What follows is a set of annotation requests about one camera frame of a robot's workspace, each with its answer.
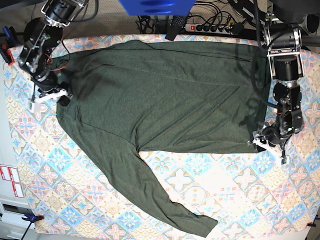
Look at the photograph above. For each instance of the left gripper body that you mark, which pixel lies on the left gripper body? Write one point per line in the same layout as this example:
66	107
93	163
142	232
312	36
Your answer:
269	136

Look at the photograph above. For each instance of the orange black clamp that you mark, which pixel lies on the orange black clamp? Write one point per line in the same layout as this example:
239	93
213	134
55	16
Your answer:
312	225
32	218

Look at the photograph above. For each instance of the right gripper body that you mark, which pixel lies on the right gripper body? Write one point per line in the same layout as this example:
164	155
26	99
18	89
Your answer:
47	88

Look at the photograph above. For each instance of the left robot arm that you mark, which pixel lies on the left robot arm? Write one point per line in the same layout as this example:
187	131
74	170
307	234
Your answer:
282	47

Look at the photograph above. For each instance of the patterned tile tablecloth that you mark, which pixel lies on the patterned tile tablecloth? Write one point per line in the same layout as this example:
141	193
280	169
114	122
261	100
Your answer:
250	195

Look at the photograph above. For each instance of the black remote control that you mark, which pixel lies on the black remote control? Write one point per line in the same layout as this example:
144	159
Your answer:
177	23

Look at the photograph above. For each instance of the red white sticker sheet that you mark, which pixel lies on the red white sticker sheet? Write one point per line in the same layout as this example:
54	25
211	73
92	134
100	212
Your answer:
9	174

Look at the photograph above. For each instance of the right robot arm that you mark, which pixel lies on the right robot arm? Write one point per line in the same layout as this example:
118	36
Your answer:
42	36

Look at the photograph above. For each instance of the right orange black clamp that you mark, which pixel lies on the right orange black clamp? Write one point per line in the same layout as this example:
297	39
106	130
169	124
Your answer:
312	225

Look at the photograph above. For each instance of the left orange black clamp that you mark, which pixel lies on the left orange black clamp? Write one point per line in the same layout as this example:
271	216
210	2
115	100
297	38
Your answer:
32	218

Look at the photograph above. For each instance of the blue plastic box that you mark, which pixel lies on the blue plastic box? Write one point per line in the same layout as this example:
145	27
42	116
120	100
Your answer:
157	7

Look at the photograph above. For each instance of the upper left blue clamp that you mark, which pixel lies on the upper left blue clamp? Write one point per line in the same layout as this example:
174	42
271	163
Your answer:
11	41

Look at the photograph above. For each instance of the white power strip red switch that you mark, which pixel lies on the white power strip red switch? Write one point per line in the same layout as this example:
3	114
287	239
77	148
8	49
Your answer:
208	28

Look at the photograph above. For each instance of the dark green long-sleeve shirt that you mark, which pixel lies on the dark green long-sleeve shirt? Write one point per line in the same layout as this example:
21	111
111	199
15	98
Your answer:
180	97

